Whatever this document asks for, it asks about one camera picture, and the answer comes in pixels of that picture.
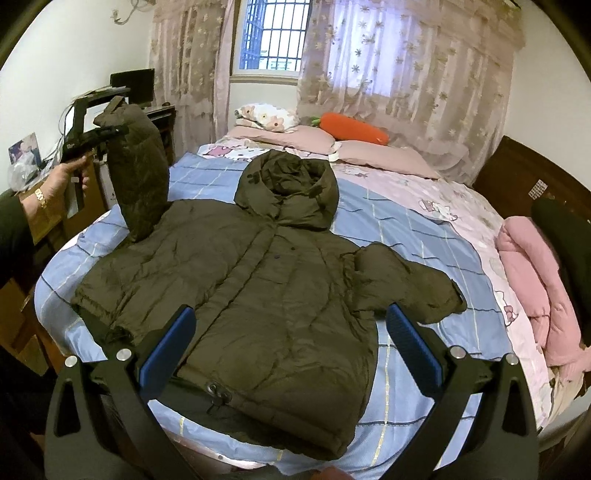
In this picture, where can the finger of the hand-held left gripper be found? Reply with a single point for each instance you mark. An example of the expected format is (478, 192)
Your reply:
(113, 131)

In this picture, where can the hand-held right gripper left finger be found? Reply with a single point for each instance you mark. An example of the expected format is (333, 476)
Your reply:
(168, 353)

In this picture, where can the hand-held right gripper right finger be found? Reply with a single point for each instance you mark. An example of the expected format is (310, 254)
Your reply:
(411, 344)

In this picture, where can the olive green hooded puffer jacket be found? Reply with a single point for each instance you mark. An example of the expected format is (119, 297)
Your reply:
(277, 300)

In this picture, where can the person's left forearm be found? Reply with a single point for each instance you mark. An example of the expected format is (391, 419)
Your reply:
(14, 230)

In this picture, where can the person's left hand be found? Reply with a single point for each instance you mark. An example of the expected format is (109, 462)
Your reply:
(62, 180)

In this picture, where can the black monitor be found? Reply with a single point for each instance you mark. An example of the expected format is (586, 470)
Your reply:
(136, 85)

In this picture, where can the clear plastic bag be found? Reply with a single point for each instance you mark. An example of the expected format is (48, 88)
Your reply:
(21, 173)

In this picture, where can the pink floral lace curtain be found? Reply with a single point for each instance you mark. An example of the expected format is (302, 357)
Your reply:
(406, 78)
(189, 69)

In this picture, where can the blue checked bed sheet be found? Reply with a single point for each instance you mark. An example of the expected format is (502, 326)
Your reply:
(392, 221)

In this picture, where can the pink puffer jacket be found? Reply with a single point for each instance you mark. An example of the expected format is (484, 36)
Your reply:
(535, 277)

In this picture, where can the wooden desk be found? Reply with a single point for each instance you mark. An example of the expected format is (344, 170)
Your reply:
(27, 323)

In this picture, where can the floral pillow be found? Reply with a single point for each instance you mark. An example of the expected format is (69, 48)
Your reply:
(268, 115)

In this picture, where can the pink floral cloth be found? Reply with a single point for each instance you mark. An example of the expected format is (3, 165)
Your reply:
(295, 138)

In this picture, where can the barred window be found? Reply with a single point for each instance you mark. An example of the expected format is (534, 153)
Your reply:
(272, 37)

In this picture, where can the pink pillow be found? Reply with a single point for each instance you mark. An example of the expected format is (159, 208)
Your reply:
(383, 159)

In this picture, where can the dark brown door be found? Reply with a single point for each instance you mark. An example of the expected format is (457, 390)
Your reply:
(512, 170)

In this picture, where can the orange carrot plush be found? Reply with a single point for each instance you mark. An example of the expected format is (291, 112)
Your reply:
(355, 129)

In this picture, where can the photo frame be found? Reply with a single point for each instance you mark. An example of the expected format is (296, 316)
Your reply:
(25, 146)

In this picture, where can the wall hook decoration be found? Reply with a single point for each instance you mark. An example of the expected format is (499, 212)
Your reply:
(124, 13)

